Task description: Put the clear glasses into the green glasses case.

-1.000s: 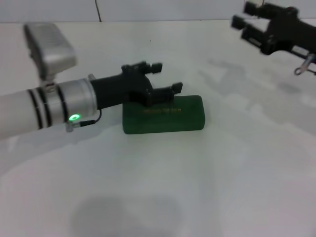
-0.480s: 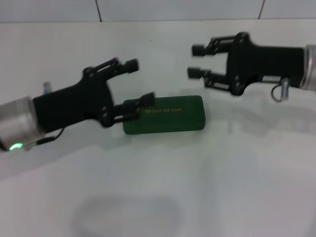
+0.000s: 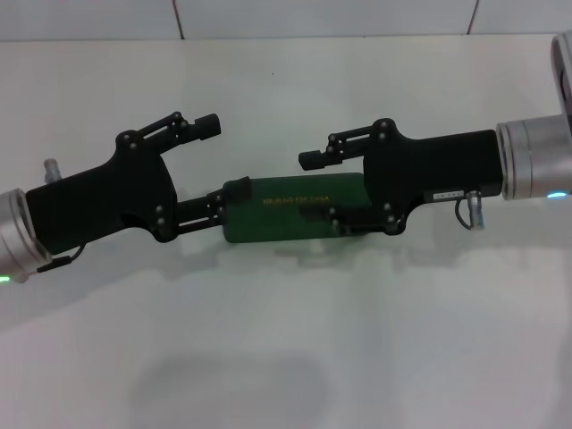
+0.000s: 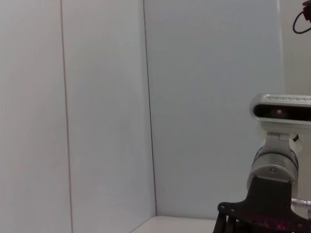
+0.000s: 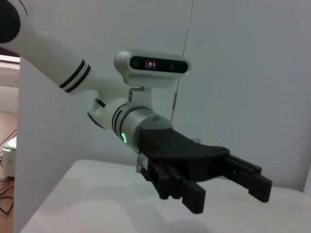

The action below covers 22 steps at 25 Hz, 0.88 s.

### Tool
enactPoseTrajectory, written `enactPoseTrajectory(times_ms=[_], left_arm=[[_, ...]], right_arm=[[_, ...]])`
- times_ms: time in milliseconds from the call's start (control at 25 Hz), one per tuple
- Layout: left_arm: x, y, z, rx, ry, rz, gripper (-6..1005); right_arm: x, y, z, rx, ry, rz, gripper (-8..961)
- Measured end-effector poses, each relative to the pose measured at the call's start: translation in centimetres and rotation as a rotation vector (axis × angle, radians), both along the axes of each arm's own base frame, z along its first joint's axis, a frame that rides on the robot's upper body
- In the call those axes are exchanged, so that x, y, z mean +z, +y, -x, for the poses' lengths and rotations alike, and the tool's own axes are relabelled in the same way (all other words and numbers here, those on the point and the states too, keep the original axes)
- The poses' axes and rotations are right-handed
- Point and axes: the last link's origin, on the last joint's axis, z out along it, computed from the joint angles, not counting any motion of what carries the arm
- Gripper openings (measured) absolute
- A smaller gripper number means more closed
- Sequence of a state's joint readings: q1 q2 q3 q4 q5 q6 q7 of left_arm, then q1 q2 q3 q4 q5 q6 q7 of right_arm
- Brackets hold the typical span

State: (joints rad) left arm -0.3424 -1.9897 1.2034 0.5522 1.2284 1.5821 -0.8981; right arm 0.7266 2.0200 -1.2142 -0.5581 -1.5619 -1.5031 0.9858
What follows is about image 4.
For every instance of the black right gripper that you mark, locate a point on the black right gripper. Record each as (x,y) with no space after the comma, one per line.
(269,201)

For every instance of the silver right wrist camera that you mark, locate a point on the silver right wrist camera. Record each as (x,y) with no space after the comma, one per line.
(272,112)

